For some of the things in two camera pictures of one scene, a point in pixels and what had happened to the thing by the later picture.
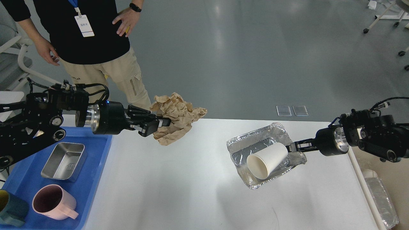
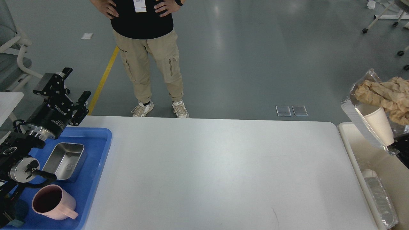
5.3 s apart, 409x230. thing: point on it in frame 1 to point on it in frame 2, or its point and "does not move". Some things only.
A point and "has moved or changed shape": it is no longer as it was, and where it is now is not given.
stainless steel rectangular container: x=66 y=162 does not move
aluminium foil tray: x=241 y=147 to x=358 y=108
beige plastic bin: x=394 y=175 does not move
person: x=88 y=39 to x=143 y=34
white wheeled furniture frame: x=385 y=15 does not move
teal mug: x=13 y=210 does not move
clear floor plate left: x=283 y=111 does not move
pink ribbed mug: x=51 y=201 does not move
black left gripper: x=108 y=118 to x=48 y=122
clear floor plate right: x=300 y=110 does not move
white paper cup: x=261 y=163 has moved or changed shape
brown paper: x=181 y=114 to x=392 y=95
